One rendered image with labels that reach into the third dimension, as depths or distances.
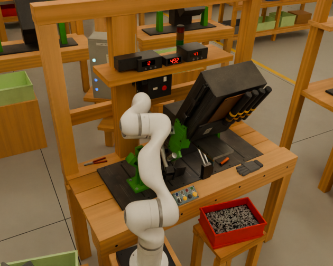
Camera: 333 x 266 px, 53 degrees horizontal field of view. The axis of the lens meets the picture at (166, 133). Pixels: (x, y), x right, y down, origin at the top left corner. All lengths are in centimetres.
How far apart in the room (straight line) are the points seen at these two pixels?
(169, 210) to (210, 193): 72
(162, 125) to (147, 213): 38
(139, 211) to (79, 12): 105
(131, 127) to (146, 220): 39
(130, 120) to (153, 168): 23
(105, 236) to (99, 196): 33
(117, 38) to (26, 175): 221
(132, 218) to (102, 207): 66
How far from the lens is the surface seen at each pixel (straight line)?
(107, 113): 225
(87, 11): 188
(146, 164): 143
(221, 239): 191
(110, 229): 190
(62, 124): 207
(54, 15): 184
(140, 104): 153
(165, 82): 210
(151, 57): 202
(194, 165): 229
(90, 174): 227
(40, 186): 363
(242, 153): 247
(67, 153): 219
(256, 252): 218
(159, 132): 146
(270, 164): 243
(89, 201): 209
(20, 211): 343
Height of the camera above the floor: 234
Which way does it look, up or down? 34 degrees down
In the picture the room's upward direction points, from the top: 2 degrees clockwise
